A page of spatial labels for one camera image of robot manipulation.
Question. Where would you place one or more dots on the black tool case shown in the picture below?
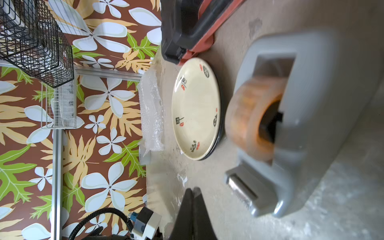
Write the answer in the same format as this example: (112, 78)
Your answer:
(188, 27)

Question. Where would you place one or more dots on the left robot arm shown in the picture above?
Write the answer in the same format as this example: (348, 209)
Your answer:
(96, 233)

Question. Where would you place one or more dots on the white wire basket left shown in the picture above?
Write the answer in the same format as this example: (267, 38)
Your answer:
(59, 107)

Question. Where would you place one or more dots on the cream dinner plate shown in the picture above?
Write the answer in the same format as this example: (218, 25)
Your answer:
(197, 111)

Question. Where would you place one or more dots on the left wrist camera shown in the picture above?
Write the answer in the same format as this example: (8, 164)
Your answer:
(146, 225)

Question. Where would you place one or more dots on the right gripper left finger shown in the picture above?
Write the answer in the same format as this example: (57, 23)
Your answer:
(183, 227)

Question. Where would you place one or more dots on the black wire basket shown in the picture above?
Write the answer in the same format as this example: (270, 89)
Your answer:
(32, 40)

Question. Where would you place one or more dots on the grey tape dispenser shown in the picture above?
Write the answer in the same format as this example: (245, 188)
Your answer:
(296, 99)

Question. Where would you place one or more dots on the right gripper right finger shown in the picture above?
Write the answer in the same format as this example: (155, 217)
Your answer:
(202, 226)

